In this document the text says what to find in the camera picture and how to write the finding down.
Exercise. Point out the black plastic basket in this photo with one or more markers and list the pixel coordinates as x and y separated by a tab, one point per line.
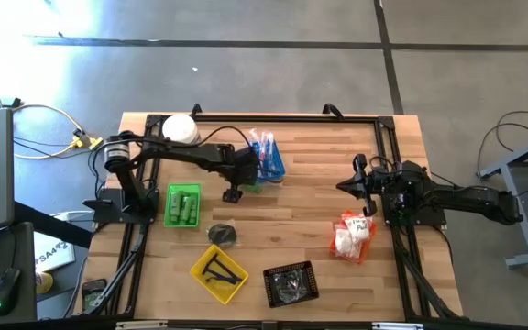
268	275

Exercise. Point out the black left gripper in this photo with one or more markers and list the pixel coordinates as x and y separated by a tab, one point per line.
245	166

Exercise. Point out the orange plastic basket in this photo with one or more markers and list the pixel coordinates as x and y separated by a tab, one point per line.
368	245

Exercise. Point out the grey metal table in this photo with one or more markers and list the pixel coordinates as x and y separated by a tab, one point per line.
518	215

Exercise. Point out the white printed plastic bag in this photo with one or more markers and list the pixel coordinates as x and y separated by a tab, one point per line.
359	226

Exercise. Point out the white printed booklet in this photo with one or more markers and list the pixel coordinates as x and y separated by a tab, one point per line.
53	254

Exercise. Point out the yellow plastic basket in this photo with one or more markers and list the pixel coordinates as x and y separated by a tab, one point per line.
219	289

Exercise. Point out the dark desk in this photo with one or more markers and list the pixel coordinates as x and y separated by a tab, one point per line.
25	256

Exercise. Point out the black computer mouse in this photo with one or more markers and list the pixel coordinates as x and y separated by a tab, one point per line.
3	291

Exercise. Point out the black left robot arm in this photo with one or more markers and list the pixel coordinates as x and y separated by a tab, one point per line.
186	153

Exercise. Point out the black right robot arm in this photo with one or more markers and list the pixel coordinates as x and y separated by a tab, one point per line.
465	197

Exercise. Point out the blue plastic basket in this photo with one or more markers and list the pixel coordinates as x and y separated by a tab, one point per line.
277	166

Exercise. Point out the bagged white cotton pads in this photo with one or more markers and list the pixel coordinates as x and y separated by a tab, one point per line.
343	240

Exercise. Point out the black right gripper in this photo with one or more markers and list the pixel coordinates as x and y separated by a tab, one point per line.
383	181

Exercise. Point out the black aluminium rig frame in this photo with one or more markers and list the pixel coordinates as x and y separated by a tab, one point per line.
291	118

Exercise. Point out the black handheld device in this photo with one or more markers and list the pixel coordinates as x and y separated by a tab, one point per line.
93	295

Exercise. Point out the black disposable razor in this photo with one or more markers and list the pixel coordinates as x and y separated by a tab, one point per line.
213	263

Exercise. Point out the yellow rounded object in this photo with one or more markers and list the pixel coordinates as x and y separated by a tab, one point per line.
44	282

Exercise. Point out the green shampoo bottle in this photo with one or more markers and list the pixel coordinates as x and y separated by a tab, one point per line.
256	187
180	219
174	204
194	212
186	208

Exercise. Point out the black metal beam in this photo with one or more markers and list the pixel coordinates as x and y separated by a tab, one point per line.
53	224

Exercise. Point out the green plastic basket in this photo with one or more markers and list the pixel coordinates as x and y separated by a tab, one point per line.
182	188

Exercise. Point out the red white toothbrush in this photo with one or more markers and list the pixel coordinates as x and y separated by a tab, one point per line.
264	151

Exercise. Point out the yellow disinfecting wipes canister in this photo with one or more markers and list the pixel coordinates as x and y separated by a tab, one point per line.
180	128

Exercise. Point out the bag of cotton swabs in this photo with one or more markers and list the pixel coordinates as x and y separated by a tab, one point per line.
357	249

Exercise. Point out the silver bracket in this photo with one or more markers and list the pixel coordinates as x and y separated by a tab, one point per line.
397	326
141	325

